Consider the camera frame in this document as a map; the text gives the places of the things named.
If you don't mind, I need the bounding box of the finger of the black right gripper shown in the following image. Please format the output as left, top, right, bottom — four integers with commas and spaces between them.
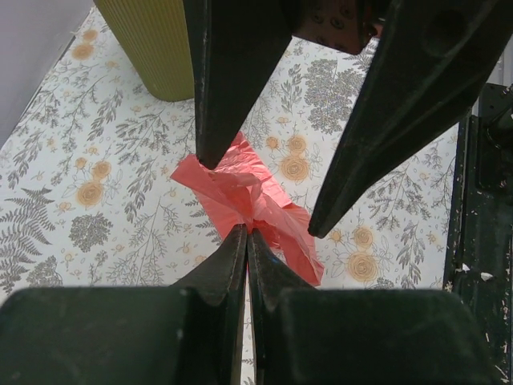
186, 0, 303, 169
309, 1, 512, 237

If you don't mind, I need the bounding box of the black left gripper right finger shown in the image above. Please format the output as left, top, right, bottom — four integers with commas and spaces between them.
247, 231, 499, 384

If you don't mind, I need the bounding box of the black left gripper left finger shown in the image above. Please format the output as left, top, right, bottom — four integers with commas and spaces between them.
1, 225, 248, 384

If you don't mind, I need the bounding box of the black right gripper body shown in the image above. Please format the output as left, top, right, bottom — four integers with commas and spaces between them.
290, 0, 399, 55

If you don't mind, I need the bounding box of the red torn trash bag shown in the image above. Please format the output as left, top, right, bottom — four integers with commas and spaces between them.
171, 133, 324, 286

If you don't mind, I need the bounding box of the green plastic trash bin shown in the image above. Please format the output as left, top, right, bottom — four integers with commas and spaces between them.
95, 0, 194, 102

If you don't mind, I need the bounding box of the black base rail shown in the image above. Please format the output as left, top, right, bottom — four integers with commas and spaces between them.
443, 83, 512, 384

